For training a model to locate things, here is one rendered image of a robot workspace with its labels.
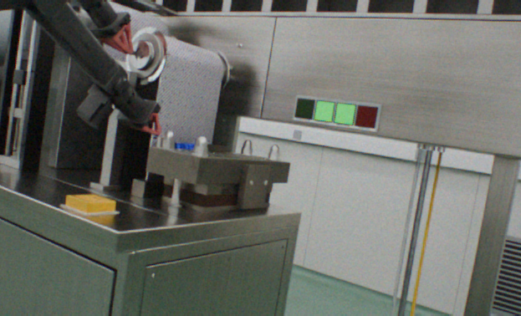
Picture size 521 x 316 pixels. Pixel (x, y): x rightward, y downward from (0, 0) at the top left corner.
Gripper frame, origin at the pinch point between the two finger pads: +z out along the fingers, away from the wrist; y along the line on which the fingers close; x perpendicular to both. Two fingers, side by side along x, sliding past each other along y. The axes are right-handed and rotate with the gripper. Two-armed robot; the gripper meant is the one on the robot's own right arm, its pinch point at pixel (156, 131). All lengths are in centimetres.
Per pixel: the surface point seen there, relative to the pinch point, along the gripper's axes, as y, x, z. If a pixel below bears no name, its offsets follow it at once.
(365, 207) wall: -41, 96, 249
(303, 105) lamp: 23.6, 26.1, 19.6
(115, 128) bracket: -8.0, -3.9, -5.2
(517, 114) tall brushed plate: 77, 30, 18
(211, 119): 0.3, 14.3, 14.9
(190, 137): 0.3, 5.6, 11.0
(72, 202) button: 8.6, -27.6, -17.2
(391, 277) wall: -12, 56, 272
